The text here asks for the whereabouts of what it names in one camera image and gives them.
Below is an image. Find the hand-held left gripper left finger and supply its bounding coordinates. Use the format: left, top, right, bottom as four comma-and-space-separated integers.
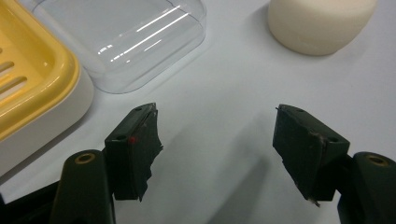
49, 102, 164, 224

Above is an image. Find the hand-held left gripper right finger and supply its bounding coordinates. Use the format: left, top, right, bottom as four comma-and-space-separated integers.
272, 104, 396, 224

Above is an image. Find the clear plastic soap dish lid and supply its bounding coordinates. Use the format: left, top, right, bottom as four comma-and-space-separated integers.
18, 0, 207, 95

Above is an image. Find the yellow and white soap dish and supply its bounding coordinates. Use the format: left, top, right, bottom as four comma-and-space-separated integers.
0, 0, 95, 178

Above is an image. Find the cream round soap bar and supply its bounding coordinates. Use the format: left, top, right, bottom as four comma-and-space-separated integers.
267, 0, 379, 57

